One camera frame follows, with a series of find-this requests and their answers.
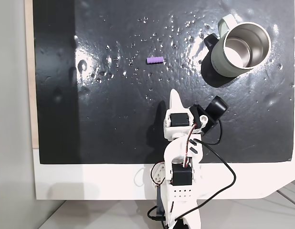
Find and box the light wooden board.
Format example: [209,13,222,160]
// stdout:
[24,0,40,150]

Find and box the dark table clamp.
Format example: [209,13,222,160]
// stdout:
[156,185,168,217]

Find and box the pale green steel mug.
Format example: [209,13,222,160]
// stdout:
[210,13,273,79]

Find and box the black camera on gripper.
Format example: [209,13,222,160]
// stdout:
[190,95,228,137]

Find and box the black glossy table mat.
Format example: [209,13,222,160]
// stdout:
[32,0,295,165]

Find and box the purple ribbed pen grip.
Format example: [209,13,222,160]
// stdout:
[147,56,164,65]

